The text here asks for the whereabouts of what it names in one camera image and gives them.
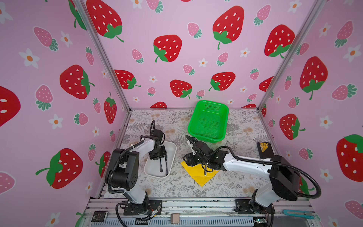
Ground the small pink block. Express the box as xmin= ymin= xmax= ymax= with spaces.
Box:
xmin=170 ymin=213 xmax=180 ymax=225

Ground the white rectangular tray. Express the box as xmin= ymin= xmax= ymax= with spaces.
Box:
xmin=144 ymin=142 xmax=177 ymax=179

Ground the black handled spoon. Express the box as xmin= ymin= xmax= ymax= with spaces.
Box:
xmin=159 ymin=158 xmax=163 ymax=173

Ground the black handled fork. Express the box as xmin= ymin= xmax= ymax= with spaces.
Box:
xmin=187 ymin=141 xmax=196 ymax=155

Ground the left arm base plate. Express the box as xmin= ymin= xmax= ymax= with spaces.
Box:
xmin=123 ymin=200 xmax=163 ymax=216

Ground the aluminium rail frame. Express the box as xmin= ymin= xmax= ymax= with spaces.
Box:
xmin=77 ymin=198 xmax=323 ymax=227

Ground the green plastic basket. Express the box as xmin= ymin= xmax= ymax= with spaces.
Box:
xmin=188 ymin=100 xmax=229 ymax=143

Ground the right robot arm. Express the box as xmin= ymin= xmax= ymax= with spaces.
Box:
xmin=183 ymin=135 xmax=321 ymax=207

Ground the black box yellow label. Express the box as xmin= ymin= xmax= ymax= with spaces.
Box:
xmin=257 ymin=142 xmax=275 ymax=159

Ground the small black card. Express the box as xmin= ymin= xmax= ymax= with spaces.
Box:
xmin=91 ymin=211 xmax=108 ymax=222

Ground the black handled knife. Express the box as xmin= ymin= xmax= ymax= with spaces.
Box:
xmin=164 ymin=153 xmax=168 ymax=176

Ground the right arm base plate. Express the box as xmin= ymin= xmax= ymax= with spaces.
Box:
xmin=234 ymin=199 xmax=275 ymax=214

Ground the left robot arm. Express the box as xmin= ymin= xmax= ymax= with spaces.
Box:
xmin=105 ymin=129 xmax=166 ymax=205

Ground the yellow paper napkin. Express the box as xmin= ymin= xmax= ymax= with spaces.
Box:
xmin=181 ymin=161 xmax=219 ymax=187

